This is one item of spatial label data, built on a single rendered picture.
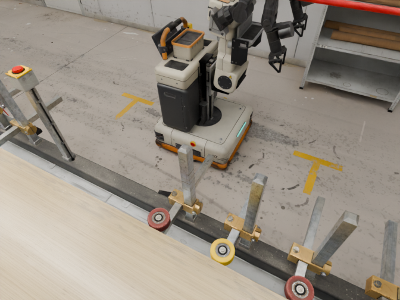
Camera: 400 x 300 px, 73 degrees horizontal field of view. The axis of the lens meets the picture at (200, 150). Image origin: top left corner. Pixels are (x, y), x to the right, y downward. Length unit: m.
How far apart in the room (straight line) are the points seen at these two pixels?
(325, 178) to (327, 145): 0.38
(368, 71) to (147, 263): 3.07
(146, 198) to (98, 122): 1.68
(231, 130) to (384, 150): 1.35
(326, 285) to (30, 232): 1.07
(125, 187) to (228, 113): 1.25
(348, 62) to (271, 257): 2.68
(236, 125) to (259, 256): 1.28
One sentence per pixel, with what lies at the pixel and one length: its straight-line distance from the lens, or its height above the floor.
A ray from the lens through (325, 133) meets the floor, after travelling 2.74.
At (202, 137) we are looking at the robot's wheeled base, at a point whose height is 0.28.
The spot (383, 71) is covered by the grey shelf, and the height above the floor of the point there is 0.16.
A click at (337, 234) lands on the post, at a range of 0.87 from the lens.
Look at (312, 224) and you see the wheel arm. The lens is 1.14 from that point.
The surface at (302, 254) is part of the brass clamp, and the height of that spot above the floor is 0.83.
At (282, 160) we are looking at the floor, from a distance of 2.39.
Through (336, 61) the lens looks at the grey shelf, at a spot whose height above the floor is 0.17.
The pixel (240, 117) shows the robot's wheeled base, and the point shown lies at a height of 0.28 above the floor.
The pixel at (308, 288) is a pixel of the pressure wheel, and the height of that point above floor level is 0.91.
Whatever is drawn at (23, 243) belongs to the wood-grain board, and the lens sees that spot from 1.14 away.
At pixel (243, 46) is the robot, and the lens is 1.68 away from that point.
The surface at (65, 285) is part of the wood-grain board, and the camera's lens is 1.01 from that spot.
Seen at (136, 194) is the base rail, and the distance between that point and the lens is 1.33.
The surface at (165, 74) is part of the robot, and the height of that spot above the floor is 0.79.
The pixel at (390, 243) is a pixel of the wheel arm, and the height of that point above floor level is 0.84.
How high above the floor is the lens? 1.78
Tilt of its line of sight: 48 degrees down
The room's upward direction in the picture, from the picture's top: 2 degrees counter-clockwise
